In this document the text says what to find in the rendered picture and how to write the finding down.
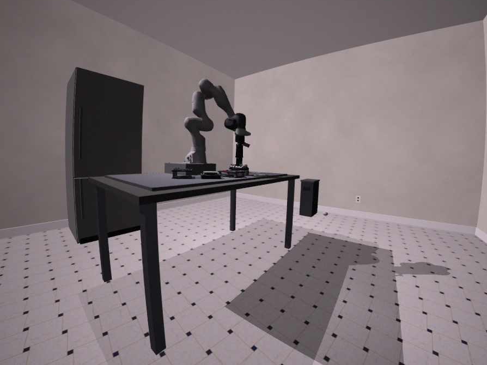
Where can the dark grey work table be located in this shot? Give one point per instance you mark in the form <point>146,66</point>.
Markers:
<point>155,185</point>

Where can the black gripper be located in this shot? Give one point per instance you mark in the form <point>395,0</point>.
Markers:
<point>239,149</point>

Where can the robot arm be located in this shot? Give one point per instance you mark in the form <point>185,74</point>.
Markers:
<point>202,122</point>

